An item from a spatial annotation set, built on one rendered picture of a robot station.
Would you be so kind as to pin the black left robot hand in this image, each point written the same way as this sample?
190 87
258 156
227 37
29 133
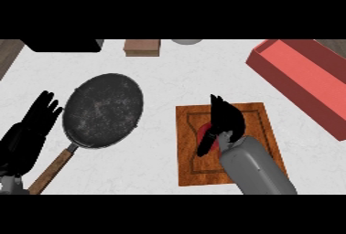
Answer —
28 134

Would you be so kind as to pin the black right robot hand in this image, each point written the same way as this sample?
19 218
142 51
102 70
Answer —
223 117

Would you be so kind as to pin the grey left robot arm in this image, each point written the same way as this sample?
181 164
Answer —
8 184

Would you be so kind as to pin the brown wooden cutting board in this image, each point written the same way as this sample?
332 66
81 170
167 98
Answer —
249 122

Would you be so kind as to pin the red pear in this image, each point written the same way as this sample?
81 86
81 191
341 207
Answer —
205 130

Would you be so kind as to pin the red cardboard box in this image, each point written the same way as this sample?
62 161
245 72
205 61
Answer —
306 82

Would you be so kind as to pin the grey round object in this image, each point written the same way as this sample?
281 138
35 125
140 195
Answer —
186 41

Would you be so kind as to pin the small brown wooden block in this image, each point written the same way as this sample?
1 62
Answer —
142 47

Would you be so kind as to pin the black appliance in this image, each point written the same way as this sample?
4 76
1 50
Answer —
62 45

